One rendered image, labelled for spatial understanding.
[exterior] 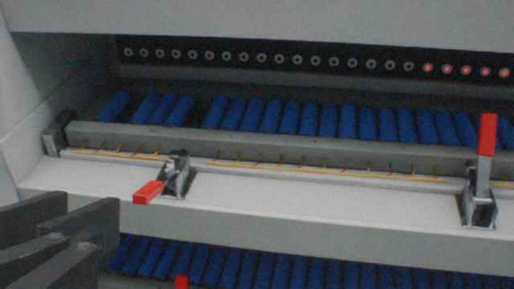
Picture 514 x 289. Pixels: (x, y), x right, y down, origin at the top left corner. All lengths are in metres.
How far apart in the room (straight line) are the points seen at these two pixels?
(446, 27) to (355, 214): 0.17
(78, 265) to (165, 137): 0.29
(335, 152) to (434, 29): 0.15
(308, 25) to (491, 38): 0.14
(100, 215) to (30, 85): 0.26
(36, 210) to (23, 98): 0.23
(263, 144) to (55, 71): 0.24
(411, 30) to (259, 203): 0.19
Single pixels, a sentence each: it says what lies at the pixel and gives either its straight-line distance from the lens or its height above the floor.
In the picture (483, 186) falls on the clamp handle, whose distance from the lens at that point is 0.41.
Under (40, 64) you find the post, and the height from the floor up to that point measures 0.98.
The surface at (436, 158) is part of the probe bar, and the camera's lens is 0.45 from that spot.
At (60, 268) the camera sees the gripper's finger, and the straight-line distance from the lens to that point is 0.18.
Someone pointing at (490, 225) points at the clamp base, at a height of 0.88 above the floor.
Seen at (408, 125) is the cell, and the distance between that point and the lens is 0.49.
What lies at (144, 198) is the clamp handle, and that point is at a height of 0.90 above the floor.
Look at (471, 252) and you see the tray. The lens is 0.42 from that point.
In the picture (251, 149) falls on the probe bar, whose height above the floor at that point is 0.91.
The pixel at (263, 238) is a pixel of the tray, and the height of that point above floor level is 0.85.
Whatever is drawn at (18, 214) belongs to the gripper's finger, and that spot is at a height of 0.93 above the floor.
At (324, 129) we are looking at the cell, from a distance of 0.47.
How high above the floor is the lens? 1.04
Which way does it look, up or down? 16 degrees down
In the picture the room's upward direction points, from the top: 2 degrees clockwise
